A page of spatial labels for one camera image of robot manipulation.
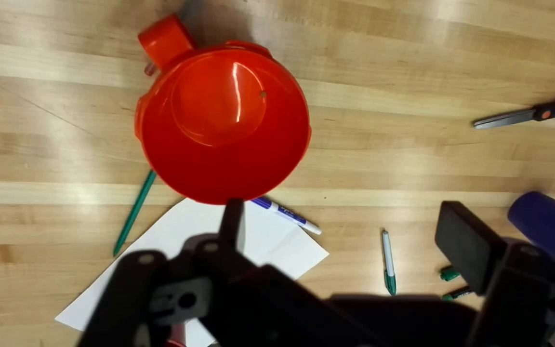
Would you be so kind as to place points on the green thin pencil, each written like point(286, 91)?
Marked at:
point(134, 212)

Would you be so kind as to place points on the white marker with green cap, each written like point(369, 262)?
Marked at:
point(388, 257)

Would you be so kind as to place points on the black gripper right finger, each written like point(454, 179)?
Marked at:
point(471, 243)

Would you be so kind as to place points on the dark blue plastic cup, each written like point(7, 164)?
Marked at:
point(544, 222)

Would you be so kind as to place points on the red plastic bowl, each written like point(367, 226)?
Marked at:
point(226, 127)

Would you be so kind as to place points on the white paper sheet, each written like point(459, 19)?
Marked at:
point(271, 241)

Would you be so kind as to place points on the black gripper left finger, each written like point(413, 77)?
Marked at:
point(259, 301)

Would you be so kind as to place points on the blue and white marker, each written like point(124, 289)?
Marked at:
point(290, 216)

